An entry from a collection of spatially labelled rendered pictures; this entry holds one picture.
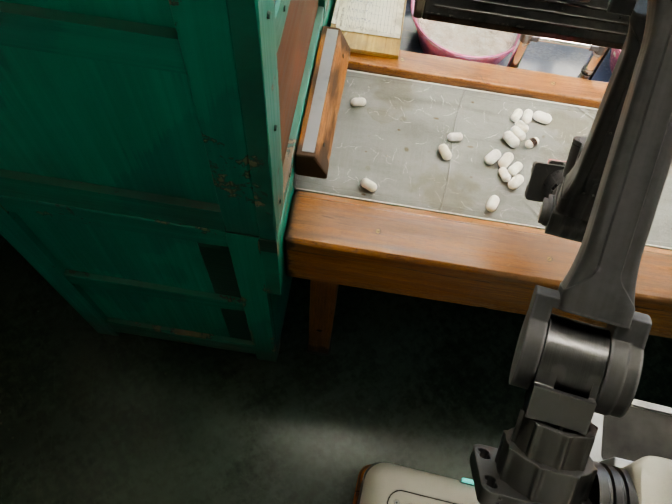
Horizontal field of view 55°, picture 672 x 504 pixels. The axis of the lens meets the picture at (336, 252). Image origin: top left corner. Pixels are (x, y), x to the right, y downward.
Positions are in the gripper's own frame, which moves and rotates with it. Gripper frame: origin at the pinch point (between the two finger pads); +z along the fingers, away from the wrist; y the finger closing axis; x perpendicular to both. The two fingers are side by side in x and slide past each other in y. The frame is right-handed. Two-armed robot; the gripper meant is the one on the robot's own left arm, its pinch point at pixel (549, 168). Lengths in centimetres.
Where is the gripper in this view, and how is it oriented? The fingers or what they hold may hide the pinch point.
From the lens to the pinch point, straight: 120.8
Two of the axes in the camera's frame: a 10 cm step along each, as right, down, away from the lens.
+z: 0.8, -4.3, 9.0
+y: -9.9, -1.6, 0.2
